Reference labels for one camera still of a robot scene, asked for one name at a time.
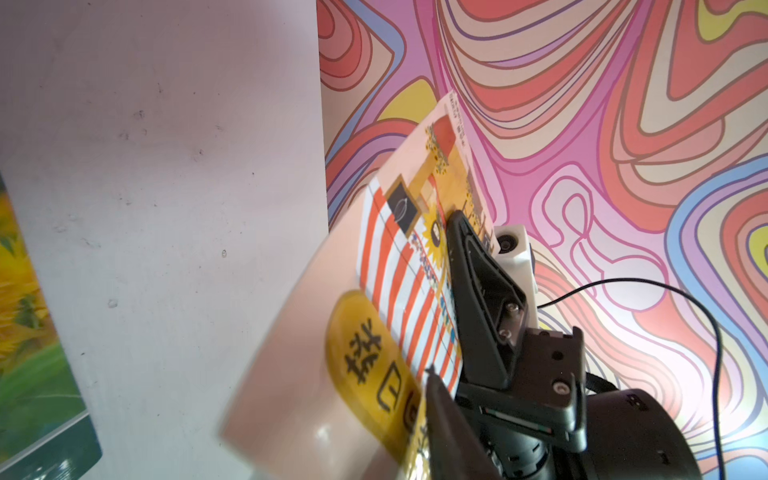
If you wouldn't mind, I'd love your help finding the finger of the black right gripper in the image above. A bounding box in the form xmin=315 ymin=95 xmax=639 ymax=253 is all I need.
xmin=446 ymin=210 xmax=527 ymax=390

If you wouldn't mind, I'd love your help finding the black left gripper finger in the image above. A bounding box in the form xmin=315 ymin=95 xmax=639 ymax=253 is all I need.
xmin=425 ymin=368 xmax=501 ymax=480

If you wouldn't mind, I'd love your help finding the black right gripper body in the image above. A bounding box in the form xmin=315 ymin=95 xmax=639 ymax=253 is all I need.
xmin=456 ymin=327 xmax=702 ymax=479

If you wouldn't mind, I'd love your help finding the yellow sunflower seed packet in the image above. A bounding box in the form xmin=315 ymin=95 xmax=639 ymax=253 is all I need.
xmin=1 ymin=191 xmax=102 ymax=479

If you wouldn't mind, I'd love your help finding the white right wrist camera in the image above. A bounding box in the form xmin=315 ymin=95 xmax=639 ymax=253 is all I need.
xmin=494 ymin=224 xmax=538 ymax=322

